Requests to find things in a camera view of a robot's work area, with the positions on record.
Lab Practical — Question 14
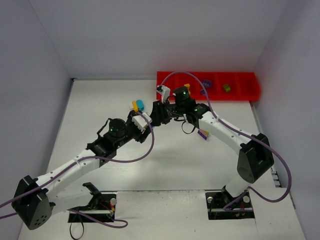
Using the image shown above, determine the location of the teal rounded lego brick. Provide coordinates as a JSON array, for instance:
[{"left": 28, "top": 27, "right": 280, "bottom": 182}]
[{"left": 135, "top": 99, "right": 145, "bottom": 111}]

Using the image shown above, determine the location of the yellow face lego brick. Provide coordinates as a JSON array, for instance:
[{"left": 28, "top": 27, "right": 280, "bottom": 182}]
[{"left": 184, "top": 83, "right": 191, "bottom": 95}]

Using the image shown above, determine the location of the purple curved lego brick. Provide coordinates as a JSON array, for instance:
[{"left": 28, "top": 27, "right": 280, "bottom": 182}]
[{"left": 202, "top": 79, "right": 212, "bottom": 89}]

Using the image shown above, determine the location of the lime green small lego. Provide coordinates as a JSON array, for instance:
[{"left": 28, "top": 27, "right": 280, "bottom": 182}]
[{"left": 222, "top": 84, "right": 231, "bottom": 93}]

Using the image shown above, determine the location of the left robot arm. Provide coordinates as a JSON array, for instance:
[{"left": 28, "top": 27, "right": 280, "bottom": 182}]
[{"left": 9, "top": 110, "right": 161, "bottom": 230}]

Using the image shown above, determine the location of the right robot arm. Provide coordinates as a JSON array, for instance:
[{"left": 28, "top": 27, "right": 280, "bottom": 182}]
[{"left": 151, "top": 85, "right": 274, "bottom": 198}]

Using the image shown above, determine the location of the red divided sorting bin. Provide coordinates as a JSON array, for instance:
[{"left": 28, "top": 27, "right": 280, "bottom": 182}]
[{"left": 156, "top": 71, "right": 261, "bottom": 101}]

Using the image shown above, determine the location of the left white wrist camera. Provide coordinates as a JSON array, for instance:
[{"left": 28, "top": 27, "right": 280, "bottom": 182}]
[{"left": 132, "top": 112, "right": 152, "bottom": 132}]

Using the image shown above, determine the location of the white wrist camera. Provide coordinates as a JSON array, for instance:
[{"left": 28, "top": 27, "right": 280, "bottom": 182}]
[
  {"left": 156, "top": 85, "right": 171, "bottom": 104},
  {"left": 132, "top": 112, "right": 152, "bottom": 132}
]

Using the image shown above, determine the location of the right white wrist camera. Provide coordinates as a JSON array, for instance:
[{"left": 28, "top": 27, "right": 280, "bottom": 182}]
[{"left": 156, "top": 85, "right": 171, "bottom": 104}]

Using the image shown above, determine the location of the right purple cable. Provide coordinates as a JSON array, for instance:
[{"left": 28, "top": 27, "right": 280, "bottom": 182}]
[{"left": 159, "top": 71, "right": 293, "bottom": 213}]

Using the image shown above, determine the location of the purple cable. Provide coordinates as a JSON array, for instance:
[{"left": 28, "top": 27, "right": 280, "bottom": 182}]
[
  {"left": 0, "top": 111, "right": 155, "bottom": 229},
  {"left": 159, "top": 71, "right": 293, "bottom": 213}
]

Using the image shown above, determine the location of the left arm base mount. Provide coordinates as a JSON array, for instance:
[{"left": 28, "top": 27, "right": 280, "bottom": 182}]
[{"left": 72, "top": 182, "right": 117, "bottom": 223}]

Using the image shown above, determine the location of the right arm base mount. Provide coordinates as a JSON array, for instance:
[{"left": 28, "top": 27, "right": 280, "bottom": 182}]
[{"left": 205, "top": 190, "right": 255, "bottom": 221}]

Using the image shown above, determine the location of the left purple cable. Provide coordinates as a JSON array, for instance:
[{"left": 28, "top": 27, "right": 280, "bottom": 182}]
[{"left": 0, "top": 111, "right": 155, "bottom": 229}]

